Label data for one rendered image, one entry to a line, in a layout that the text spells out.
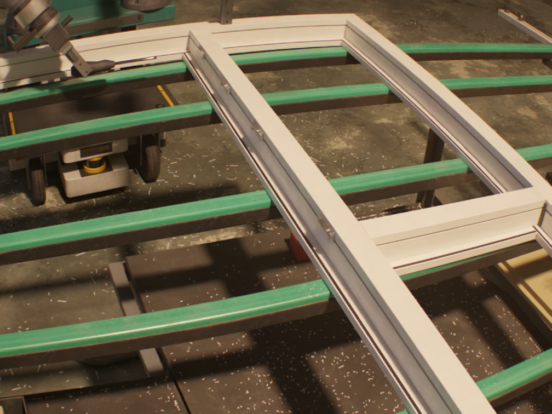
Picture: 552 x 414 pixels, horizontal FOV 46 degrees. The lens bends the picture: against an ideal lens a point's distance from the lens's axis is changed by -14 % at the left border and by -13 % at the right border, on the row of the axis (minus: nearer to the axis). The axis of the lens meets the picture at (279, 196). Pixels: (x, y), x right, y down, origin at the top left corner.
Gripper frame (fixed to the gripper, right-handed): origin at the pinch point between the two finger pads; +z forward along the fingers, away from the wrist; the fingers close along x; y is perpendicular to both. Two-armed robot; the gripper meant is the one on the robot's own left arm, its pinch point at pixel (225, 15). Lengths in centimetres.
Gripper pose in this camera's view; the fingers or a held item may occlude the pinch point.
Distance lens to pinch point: 178.4
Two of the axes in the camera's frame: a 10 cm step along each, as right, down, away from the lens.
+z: -0.8, 8.2, 5.6
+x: -3.6, -5.5, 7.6
